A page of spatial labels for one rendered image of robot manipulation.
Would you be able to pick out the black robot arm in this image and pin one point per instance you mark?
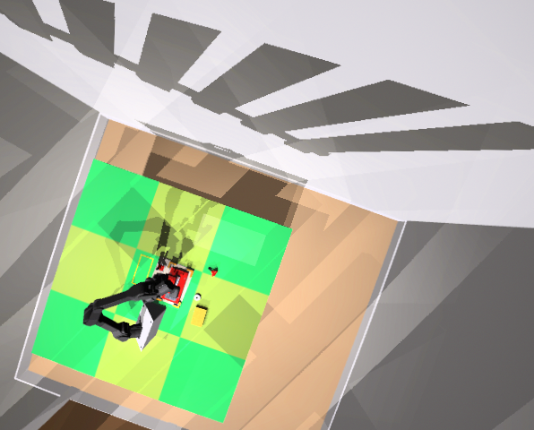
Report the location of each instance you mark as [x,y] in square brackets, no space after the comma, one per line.
[141,291]

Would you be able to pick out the yellow flat bar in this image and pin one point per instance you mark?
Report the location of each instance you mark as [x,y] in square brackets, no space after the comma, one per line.
[199,315]

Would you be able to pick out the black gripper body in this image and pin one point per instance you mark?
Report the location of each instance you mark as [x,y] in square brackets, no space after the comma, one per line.
[173,293]

